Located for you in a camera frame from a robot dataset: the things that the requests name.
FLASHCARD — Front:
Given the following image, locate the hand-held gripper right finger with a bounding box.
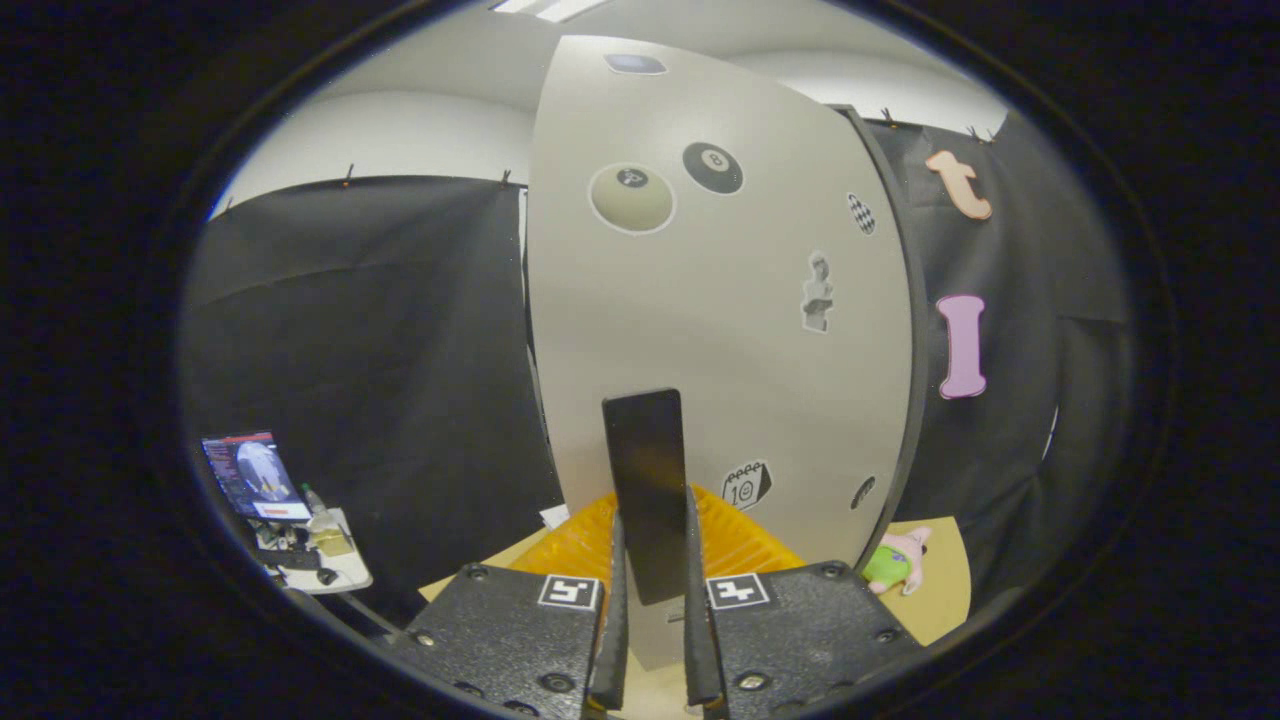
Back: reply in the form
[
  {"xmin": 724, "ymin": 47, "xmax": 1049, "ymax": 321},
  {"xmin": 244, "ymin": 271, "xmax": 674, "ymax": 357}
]
[{"xmin": 683, "ymin": 485, "xmax": 926, "ymax": 720}]

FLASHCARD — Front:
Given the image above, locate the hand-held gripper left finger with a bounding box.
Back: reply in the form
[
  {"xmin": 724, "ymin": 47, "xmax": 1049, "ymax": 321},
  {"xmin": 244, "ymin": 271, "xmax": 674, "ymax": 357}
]
[{"xmin": 385, "ymin": 490, "xmax": 631, "ymax": 720}]

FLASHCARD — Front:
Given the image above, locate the black door handle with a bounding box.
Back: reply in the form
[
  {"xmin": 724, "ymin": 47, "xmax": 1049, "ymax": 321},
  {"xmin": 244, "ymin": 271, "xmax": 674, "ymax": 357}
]
[{"xmin": 602, "ymin": 388, "xmax": 691, "ymax": 607}]

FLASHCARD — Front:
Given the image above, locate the grey shoe cabinet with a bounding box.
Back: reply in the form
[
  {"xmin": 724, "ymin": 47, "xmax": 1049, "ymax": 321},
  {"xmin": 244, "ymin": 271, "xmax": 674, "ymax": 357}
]
[{"xmin": 835, "ymin": 105, "xmax": 931, "ymax": 571}]

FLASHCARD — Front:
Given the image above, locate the green and pink plush toy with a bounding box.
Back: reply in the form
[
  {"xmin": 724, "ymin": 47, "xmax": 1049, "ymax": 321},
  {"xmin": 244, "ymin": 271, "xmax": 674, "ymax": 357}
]
[{"xmin": 862, "ymin": 527, "xmax": 933, "ymax": 597}]

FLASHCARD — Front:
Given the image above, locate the white side table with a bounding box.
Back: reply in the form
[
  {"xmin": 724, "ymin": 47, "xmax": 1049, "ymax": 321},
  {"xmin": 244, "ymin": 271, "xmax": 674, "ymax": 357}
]
[{"xmin": 255, "ymin": 508, "xmax": 374, "ymax": 596}]

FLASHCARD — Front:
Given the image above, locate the black backdrop cloth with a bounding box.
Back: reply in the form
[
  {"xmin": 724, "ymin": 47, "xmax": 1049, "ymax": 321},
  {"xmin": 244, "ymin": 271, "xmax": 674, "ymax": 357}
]
[{"xmin": 185, "ymin": 110, "xmax": 1136, "ymax": 626}]

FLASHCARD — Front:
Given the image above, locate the computer monitor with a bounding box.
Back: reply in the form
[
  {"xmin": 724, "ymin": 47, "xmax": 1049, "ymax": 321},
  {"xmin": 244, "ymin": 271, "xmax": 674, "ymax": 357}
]
[{"xmin": 200, "ymin": 430, "xmax": 313, "ymax": 523}]

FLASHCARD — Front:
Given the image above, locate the long ceiling light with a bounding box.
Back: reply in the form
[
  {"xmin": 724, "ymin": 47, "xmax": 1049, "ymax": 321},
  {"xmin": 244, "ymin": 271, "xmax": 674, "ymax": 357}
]
[{"xmin": 490, "ymin": 0, "xmax": 611, "ymax": 23}]

